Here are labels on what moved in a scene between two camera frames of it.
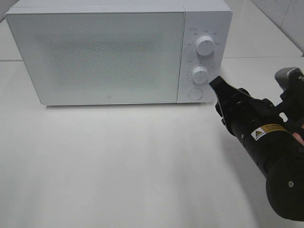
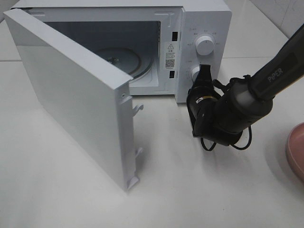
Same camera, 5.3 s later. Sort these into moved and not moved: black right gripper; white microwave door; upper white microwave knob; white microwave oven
Moved: black right gripper; white microwave door
Not moved: upper white microwave knob; white microwave oven
